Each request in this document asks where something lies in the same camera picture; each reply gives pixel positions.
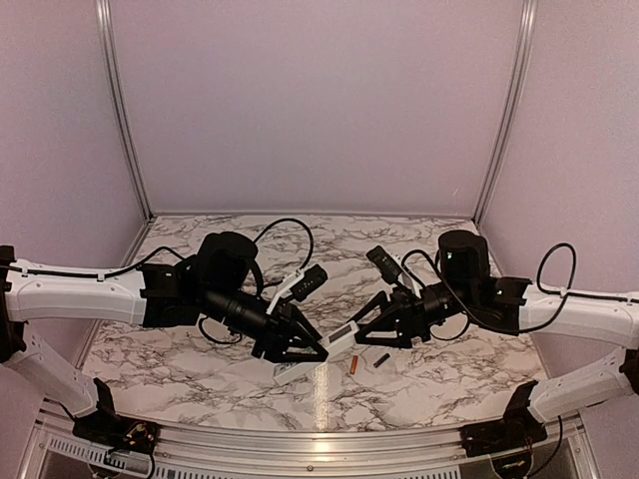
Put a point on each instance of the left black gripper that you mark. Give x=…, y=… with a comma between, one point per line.
x=274, y=338

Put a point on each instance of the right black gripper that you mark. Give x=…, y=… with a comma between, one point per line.
x=409, y=317

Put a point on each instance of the dark blue AAA battery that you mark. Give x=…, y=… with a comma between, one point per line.
x=381, y=360

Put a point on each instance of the white remote control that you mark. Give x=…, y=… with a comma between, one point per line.
x=329, y=347

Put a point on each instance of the orange AAA battery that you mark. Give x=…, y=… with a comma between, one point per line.
x=353, y=365

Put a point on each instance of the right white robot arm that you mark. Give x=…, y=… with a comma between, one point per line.
x=512, y=306

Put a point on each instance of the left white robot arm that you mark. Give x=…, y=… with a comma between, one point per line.
x=207, y=284

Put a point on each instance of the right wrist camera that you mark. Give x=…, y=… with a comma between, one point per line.
x=390, y=270

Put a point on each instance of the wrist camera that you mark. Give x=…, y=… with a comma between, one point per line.
x=390, y=270
x=298, y=285

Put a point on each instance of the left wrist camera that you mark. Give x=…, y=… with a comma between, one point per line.
x=298, y=285

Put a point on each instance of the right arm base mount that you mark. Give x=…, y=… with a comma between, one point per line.
x=517, y=428

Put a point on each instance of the front aluminium rail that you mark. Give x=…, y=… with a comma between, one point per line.
x=189, y=451

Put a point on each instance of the right aluminium frame post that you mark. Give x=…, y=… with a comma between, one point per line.
x=515, y=88

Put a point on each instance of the aluminium frame post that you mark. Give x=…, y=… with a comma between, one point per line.
x=515, y=88
x=107, y=36

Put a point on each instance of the left aluminium frame post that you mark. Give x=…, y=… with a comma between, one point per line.
x=107, y=36

